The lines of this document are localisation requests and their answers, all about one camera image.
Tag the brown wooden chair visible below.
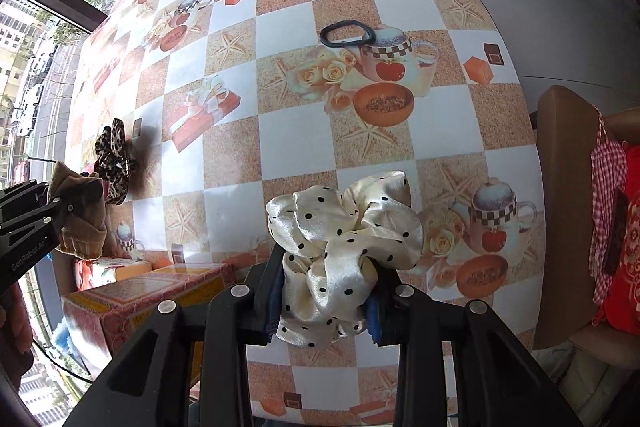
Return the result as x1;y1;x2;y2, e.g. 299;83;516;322
531;85;640;352

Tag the black cable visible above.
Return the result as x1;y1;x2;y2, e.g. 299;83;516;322
29;341;96;384

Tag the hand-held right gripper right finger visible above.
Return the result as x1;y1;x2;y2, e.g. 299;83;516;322
362;264;582;427

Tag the black hair tie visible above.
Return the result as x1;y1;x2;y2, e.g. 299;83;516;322
319;20;377;49

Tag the person's left hand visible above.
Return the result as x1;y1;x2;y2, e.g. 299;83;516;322
0;284;32;380

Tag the red cushion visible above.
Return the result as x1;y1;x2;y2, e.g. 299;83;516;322
592;142;640;334

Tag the checked printed tablecloth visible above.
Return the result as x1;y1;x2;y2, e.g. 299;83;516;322
64;0;546;427

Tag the red checked cloth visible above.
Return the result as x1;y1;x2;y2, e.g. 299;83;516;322
589;106;629;309

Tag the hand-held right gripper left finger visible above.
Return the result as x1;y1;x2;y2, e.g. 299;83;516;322
62;247;287;427

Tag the orange patterned cardboard box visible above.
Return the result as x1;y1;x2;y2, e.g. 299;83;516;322
60;256;237;382

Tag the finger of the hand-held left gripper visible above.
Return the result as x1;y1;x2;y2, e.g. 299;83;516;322
0;180;51;208
35;179;104;233

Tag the white polka dot scrunchie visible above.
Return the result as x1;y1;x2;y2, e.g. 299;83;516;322
265;170;425;349

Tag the leopard print scrunchie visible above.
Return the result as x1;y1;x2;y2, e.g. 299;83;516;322
93;117;139;208

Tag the blue fluffy cloth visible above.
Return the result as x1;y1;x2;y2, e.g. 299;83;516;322
51;321;72;354

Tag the brown corduroy cloth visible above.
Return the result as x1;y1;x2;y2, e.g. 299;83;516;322
46;160;109;257

